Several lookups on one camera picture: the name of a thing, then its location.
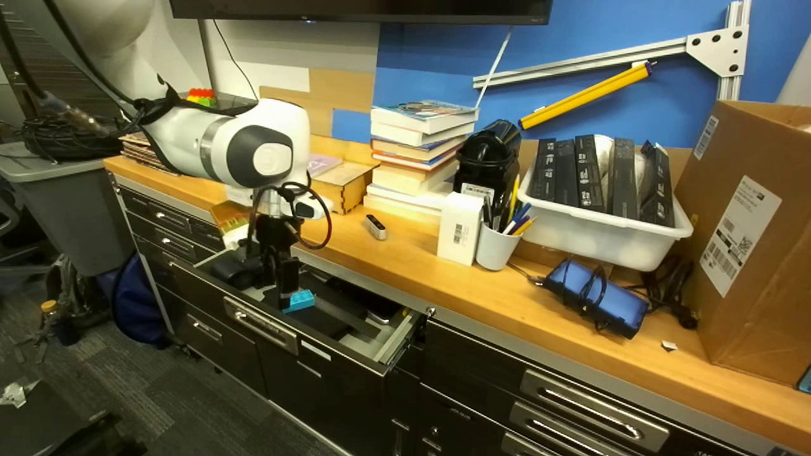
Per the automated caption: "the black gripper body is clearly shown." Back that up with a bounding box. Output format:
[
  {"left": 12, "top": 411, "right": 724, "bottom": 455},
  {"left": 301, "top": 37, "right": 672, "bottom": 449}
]
[{"left": 250, "top": 211, "right": 303, "bottom": 267}]

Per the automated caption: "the small teal blue block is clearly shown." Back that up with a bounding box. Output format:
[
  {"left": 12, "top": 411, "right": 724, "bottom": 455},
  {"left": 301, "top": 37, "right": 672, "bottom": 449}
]
[{"left": 282, "top": 286, "right": 318, "bottom": 316}]

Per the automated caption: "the open grey cabinet drawer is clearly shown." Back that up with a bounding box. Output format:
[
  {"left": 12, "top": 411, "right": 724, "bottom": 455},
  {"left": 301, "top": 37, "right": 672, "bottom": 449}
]
[{"left": 193, "top": 244, "right": 420, "bottom": 379}]

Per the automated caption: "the black cabinet with drawer fronts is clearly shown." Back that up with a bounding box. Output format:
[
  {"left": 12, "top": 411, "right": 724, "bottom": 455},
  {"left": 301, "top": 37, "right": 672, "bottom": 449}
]
[{"left": 103, "top": 172, "right": 762, "bottom": 456}]

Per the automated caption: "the dark blue handheld device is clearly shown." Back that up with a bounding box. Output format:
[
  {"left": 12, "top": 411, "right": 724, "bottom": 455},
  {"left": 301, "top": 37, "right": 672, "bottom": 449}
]
[{"left": 204, "top": 252, "right": 266, "bottom": 292}]

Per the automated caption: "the small wooden box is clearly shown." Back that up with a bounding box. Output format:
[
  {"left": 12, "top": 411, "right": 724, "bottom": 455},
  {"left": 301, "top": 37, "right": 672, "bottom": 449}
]
[{"left": 311, "top": 161, "right": 377, "bottom": 215}]

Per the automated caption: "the white and black small device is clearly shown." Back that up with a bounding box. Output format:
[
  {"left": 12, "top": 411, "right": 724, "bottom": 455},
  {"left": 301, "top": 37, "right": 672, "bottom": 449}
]
[{"left": 361, "top": 214, "right": 389, "bottom": 244}]

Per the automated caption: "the blue backpack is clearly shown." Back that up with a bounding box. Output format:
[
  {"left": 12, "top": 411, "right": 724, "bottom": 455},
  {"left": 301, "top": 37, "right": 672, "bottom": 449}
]
[{"left": 111, "top": 252, "right": 174, "bottom": 351}]

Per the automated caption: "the stack of books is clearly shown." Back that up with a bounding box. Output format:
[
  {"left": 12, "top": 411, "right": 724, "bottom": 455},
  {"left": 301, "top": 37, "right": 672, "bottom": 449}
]
[{"left": 361, "top": 161, "right": 464, "bottom": 224}]

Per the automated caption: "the colourful puzzle cube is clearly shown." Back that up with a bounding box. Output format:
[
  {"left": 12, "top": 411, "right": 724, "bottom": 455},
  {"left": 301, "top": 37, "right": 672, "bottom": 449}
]
[{"left": 182, "top": 87, "right": 220, "bottom": 113}]

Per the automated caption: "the red spine book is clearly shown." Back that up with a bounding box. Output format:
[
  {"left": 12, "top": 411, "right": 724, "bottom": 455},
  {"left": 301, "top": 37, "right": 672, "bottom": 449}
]
[{"left": 370, "top": 138, "right": 470, "bottom": 171}]

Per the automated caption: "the flat stack of notebooks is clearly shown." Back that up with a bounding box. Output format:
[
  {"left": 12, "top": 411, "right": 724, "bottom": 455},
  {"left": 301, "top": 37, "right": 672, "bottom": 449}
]
[{"left": 117, "top": 130, "right": 171, "bottom": 172}]

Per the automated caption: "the white paperback book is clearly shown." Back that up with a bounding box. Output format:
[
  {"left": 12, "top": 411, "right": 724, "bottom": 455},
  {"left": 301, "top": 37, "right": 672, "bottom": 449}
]
[{"left": 370, "top": 121, "right": 477, "bottom": 153}]

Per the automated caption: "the white upright box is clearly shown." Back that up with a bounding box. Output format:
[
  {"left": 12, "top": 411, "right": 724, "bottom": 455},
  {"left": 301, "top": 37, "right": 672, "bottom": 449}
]
[{"left": 436, "top": 190, "right": 486, "bottom": 268}]

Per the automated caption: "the teal cover book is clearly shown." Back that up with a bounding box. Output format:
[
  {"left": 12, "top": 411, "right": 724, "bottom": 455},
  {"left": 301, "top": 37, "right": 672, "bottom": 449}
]
[{"left": 368, "top": 100, "right": 479, "bottom": 138}]

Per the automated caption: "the black tool with yellow part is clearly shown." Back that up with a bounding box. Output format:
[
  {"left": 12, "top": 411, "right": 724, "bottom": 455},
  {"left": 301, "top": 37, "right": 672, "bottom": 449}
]
[{"left": 32, "top": 257, "right": 111, "bottom": 351}]

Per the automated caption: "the white pen cup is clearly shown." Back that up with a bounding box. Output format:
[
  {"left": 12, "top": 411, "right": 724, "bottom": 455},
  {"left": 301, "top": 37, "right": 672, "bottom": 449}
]
[{"left": 473, "top": 221, "right": 521, "bottom": 273}]

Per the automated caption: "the grey plastic bin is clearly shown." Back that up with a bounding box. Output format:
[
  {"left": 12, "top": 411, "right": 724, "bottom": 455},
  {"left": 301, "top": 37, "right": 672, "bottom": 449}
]
[{"left": 0, "top": 142, "right": 137, "bottom": 277}]

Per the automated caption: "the black desktop device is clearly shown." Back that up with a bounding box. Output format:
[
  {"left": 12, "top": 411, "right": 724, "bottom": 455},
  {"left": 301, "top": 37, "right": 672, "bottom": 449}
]
[{"left": 453, "top": 118, "right": 525, "bottom": 205}]

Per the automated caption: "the blue pen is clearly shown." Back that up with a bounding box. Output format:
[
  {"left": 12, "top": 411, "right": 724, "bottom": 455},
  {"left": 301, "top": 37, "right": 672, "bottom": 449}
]
[{"left": 503, "top": 201, "right": 533, "bottom": 234}]

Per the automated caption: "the yellow pen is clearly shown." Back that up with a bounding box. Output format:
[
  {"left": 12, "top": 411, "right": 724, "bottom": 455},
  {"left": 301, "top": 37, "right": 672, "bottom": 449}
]
[{"left": 507, "top": 214, "right": 536, "bottom": 239}]

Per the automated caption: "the black monitor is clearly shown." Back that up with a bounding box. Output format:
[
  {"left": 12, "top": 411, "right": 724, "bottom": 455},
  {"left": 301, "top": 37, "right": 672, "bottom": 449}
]
[{"left": 166, "top": 0, "right": 554, "bottom": 26}]

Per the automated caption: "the thin white rod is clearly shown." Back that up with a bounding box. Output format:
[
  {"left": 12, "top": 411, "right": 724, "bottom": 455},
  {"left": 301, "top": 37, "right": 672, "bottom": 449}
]
[{"left": 470, "top": 31, "right": 515, "bottom": 118}]

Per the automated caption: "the black ridged bar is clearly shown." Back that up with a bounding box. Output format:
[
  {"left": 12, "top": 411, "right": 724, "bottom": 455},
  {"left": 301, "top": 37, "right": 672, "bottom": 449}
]
[
  {"left": 638, "top": 139, "right": 678, "bottom": 229},
  {"left": 574, "top": 133, "right": 605, "bottom": 214},
  {"left": 529, "top": 138, "right": 559, "bottom": 202},
  {"left": 553, "top": 138, "right": 583, "bottom": 209},
  {"left": 607, "top": 138, "right": 642, "bottom": 221}
]

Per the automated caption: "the crumpled white paper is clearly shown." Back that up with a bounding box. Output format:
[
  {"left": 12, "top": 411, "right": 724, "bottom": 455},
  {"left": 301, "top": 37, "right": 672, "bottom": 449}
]
[{"left": 0, "top": 379, "right": 40, "bottom": 413}]

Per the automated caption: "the white plastic tub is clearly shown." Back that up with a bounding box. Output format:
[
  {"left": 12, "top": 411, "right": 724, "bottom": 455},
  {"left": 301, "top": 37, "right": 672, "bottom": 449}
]
[{"left": 515, "top": 163, "right": 697, "bottom": 273}]

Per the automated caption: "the blue zip case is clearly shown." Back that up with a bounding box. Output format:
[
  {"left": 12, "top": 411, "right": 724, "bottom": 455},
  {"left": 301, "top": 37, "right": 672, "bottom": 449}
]
[{"left": 539, "top": 257, "right": 653, "bottom": 339}]

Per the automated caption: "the yellow bar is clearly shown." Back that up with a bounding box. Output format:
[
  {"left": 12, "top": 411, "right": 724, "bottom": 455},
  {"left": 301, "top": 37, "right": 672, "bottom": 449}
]
[{"left": 517, "top": 61, "right": 653, "bottom": 135}]

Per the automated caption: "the large cardboard box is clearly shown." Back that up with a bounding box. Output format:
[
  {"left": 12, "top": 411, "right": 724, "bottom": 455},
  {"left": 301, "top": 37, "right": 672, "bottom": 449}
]
[{"left": 672, "top": 100, "right": 811, "bottom": 390}]

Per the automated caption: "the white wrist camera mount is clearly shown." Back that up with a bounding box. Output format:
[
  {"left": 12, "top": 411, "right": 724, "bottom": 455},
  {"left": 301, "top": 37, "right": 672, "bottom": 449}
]
[{"left": 250, "top": 186, "right": 327, "bottom": 224}]

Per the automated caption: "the black looped gripper cable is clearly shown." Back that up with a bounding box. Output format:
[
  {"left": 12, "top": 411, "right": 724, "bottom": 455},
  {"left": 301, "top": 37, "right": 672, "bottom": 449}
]
[{"left": 277, "top": 177, "right": 336, "bottom": 254}]

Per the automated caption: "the brown cardboard wall panel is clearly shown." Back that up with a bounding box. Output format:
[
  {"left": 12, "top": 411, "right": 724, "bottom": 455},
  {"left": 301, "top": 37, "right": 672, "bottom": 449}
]
[{"left": 255, "top": 67, "right": 377, "bottom": 142}]

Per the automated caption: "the black wall cable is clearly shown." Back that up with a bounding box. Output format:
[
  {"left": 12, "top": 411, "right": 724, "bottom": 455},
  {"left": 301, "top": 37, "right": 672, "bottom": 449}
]
[{"left": 204, "top": 20, "right": 260, "bottom": 100}]

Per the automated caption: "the black cable sleeve bundle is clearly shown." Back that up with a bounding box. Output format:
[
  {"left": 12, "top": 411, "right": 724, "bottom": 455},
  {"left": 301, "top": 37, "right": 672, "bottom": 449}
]
[{"left": 19, "top": 88, "right": 130, "bottom": 164}]

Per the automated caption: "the white metal bracket rail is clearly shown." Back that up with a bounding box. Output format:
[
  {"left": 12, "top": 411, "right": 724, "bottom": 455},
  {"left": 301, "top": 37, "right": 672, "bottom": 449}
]
[{"left": 468, "top": 0, "right": 756, "bottom": 101}]

